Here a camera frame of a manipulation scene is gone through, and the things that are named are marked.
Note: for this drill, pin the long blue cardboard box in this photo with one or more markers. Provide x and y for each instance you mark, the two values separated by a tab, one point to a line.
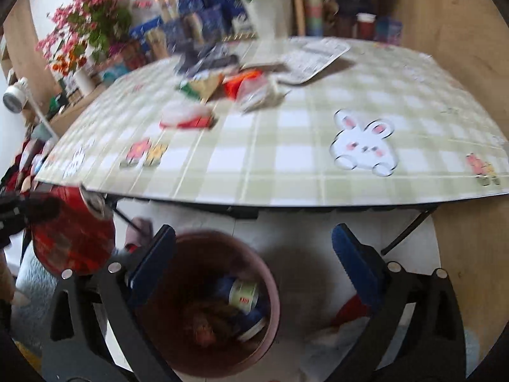
258	312

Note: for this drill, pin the black packet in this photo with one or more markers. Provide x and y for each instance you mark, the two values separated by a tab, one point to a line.
206	61

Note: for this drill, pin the dark printed box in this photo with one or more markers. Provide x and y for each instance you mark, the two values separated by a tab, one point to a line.
350	4

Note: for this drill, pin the red white patterned blanket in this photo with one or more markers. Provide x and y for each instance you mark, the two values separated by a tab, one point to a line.
16	167

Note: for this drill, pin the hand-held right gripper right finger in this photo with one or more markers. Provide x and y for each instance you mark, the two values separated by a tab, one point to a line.
356	264

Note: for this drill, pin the white plastic tray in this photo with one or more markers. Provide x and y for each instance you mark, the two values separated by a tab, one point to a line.
314	57

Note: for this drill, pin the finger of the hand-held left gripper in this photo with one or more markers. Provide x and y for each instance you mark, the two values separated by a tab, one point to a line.
35	211

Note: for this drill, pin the blue white carton box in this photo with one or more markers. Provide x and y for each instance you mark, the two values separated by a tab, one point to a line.
243	24

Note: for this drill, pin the brown plastic bin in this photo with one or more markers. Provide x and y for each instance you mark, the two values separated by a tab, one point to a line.
191	262

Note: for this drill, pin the grey fleece clothing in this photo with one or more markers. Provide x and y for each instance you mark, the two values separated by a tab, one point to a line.
35	286

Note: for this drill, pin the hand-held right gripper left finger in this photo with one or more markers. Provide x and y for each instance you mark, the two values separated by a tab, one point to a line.
153	262

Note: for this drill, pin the dark brown cup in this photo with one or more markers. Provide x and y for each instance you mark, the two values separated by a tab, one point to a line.
346	26

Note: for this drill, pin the orange artificial flowers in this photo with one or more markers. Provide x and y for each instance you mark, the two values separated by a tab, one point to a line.
69	61

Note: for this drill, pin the small red carton box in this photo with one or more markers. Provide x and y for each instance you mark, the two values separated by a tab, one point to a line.
238	81

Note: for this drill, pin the red cup with white rim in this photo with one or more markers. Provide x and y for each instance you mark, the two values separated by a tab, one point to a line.
366	28

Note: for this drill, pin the small blue purple box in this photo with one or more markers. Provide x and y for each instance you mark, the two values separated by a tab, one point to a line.
387	32

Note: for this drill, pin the white ribbed vase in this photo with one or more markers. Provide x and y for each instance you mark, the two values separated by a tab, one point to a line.
84	81

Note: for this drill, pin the green gold packet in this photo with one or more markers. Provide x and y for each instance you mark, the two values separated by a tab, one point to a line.
201	87

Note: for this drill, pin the colourful corrugated planter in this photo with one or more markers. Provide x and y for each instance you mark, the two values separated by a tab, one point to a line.
117	65

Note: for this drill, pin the pink blossom artificial plant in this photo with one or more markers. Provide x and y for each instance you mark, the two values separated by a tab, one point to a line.
91	12

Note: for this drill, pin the plain dark blue box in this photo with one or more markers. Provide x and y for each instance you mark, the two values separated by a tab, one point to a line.
220	6

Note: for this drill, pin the stack of pastel paper cups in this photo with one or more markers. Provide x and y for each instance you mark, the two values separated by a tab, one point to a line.
314	8

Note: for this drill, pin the white desk fan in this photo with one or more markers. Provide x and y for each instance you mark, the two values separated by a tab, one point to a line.
16	95

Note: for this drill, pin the red roses in white pot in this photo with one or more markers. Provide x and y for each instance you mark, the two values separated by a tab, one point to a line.
270	12

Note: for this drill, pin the green white paper noodle cup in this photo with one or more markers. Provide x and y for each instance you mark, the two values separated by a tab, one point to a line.
244	294

